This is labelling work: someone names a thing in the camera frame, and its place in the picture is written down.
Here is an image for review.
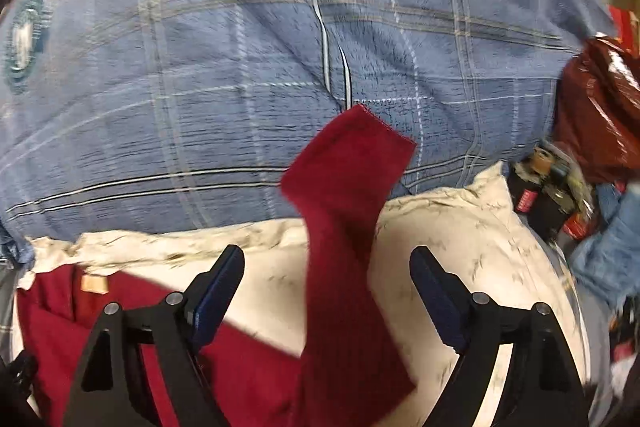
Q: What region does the red plastic bag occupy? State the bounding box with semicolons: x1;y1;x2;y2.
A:
552;34;640;186

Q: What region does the red box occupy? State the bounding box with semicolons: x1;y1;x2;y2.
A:
607;4;640;44

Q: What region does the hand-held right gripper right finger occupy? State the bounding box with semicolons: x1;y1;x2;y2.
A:
409;246;589;427

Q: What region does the dark red garment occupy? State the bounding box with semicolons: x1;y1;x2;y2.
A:
17;104;419;427

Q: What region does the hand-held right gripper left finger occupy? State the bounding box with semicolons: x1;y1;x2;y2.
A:
62;245;246;427

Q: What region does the cream leaf-print pillow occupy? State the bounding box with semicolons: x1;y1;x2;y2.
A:
20;162;587;427

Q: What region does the blue denim cloth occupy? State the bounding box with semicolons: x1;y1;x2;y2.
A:
570;182;640;309

